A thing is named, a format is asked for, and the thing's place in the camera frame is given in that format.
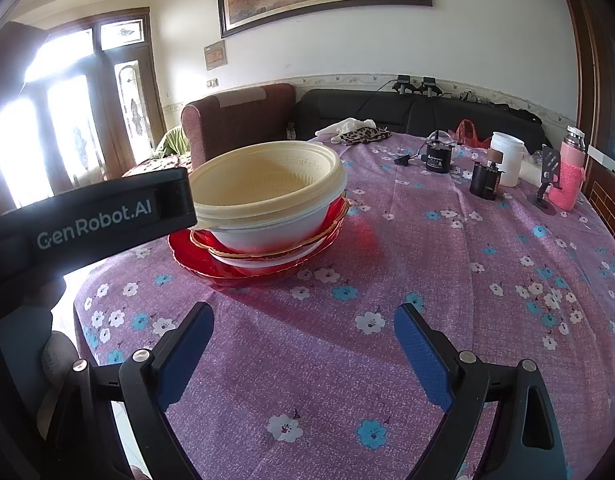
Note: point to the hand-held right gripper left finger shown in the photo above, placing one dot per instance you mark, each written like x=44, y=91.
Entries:
x=185, y=355

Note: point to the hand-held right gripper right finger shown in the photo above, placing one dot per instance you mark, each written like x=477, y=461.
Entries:
x=422, y=355

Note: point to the red glass plate gold rim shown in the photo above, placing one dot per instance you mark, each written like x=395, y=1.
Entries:
x=203, y=240

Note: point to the white paper bowl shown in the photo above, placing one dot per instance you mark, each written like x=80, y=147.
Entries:
x=267, y=237

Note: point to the green cloth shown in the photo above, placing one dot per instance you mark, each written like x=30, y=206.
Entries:
x=170, y=142

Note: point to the purple floral tablecloth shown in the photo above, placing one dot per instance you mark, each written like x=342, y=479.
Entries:
x=337, y=270

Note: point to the wooden glass door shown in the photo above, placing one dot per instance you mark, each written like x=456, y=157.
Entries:
x=132, y=100

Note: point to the dark bottle wooden cap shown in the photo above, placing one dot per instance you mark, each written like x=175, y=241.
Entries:
x=485, y=180

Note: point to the maroon armchair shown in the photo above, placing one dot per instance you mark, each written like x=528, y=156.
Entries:
x=237, y=110

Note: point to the black power adapter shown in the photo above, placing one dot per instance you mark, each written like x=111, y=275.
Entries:
x=402, y=160

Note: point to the black cylindrical motor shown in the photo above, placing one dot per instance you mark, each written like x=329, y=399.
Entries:
x=440, y=160

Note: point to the white plastic jar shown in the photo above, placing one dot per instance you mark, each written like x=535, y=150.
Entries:
x=507, y=160

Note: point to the white ribbed pack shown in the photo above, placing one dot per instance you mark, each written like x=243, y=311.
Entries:
x=530, y=170

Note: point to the black phone stand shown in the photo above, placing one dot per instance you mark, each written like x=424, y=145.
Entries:
x=545, y=175

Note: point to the red plastic bag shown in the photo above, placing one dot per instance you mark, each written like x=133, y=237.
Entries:
x=470, y=135

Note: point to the leopard print cloth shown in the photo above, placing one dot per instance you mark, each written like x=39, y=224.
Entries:
x=362, y=136

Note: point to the pink thermos knitted sleeve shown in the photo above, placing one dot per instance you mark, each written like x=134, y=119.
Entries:
x=567, y=180

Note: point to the white cloth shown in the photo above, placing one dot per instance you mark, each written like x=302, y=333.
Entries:
x=347, y=125

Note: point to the black sofa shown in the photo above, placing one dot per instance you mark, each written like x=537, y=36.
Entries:
x=367, y=110

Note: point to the black clamp device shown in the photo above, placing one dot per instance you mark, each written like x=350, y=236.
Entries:
x=430, y=86
x=403, y=85

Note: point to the wall switch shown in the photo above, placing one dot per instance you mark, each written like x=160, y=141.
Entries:
x=213, y=82

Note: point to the small wall frame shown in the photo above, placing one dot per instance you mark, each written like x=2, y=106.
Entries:
x=215, y=55

